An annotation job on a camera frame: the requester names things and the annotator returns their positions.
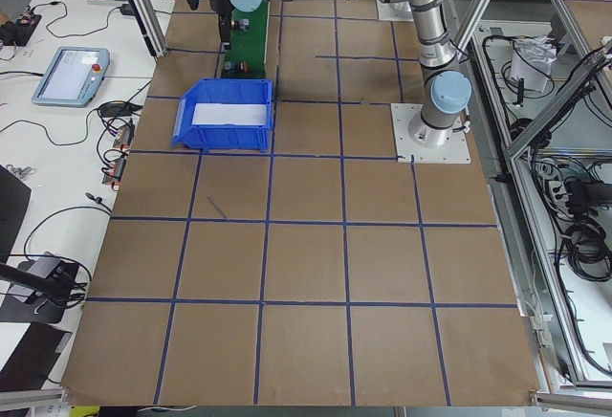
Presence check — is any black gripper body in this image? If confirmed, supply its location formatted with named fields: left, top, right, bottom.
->
left=209, top=0, right=234, bottom=23

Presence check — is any green conveyor belt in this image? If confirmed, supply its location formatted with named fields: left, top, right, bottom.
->
left=220, top=2, right=269, bottom=78

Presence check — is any white foam pad in bin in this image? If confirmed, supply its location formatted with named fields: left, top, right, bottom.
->
left=192, top=103, right=268, bottom=126

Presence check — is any blue bin left side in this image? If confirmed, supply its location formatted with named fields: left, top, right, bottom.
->
left=171, top=78, right=273, bottom=152

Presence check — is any teach pendant near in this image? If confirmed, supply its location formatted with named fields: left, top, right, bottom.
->
left=32, top=46, right=110, bottom=108

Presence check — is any aluminium frame post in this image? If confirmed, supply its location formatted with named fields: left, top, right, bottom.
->
left=127, top=0, right=167, bottom=58

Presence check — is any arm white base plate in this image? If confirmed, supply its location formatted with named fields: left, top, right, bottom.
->
left=391, top=103, right=470, bottom=165
left=376, top=1, right=414, bottom=23

